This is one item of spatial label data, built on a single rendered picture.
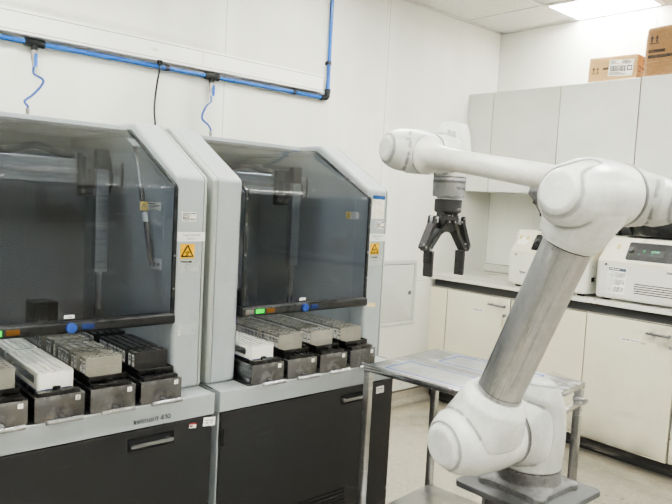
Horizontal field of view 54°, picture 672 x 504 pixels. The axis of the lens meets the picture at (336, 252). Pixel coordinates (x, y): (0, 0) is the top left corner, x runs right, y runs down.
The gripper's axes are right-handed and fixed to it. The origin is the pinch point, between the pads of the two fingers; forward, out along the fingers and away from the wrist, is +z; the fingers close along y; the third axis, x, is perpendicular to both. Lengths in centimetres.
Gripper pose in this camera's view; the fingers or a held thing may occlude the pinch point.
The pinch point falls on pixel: (443, 271)
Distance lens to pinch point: 187.3
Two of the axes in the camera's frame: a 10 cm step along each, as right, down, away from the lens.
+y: 7.4, -0.1, 6.7
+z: -0.5, 10.0, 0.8
